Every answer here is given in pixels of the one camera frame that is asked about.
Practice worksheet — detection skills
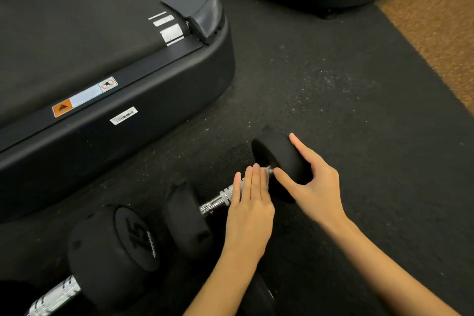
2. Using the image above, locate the person's left hand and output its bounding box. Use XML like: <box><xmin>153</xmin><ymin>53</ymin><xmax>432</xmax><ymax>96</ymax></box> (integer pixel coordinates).
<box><xmin>223</xmin><ymin>163</ymin><xmax>276</xmax><ymax>258</ymax></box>

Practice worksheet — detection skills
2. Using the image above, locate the person's right hand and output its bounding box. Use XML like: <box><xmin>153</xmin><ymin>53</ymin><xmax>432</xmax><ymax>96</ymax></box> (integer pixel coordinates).
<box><xmin>273</xmin><ymin>133</ymin><xmax>349</xmax><ymax>230</ymax></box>

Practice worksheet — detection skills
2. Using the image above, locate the small black dumbbell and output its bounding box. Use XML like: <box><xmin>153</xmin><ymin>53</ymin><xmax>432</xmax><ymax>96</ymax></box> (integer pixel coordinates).
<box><xmin>162</xmin><ymin>131</ymin><xmax>314</xmax><ymax>259</ymax></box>

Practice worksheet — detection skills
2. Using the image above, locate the person's left forearm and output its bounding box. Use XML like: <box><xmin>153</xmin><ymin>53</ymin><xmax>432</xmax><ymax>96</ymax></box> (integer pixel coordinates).
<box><xmin>183</xmin><ymin>248</ymin><xmax>260</xmax><ymax>316</ymax></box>

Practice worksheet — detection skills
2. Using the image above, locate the person's right forearm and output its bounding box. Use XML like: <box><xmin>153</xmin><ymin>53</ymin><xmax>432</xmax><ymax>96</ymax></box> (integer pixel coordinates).
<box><xmin>327</xmin><ymin>217</ymin><xmax>461</xmax><ymax>316</ymax></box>

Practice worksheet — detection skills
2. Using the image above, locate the black rubber floor mat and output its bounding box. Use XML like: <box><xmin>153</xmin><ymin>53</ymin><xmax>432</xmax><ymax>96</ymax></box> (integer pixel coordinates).
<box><xmin>0</xmin><ymin>0</ymin><xmax>474</xmax><ymax>316</ymax></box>

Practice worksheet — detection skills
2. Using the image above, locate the white barcode sticker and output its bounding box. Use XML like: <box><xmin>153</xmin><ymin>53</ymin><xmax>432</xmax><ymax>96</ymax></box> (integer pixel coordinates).
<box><xmin>110</xmin><ymin>106</ymin><xmax>138</xmax><ymax>126</ymax></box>

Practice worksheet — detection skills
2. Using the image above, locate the large black dumbbell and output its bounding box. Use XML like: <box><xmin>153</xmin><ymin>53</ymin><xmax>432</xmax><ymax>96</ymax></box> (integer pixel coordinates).
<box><xmin>24</xmin><ymin>204</ymin><xmax>161</xmax><ymax>316</ymax></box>

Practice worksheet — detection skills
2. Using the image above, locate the orange and white warning sticker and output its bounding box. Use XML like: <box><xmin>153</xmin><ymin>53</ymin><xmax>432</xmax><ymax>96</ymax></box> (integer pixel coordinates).
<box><xmin>52</xmin><ymin>76</ymin><xmax>119</xmax><ymax>119</ymax></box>

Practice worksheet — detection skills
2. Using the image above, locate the black treadmill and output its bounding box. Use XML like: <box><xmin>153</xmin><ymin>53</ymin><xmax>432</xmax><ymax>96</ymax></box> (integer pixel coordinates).
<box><xmin>0</xmin><ymin>0</ymin><xmax>236</xmax><ymax>224</ymax></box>

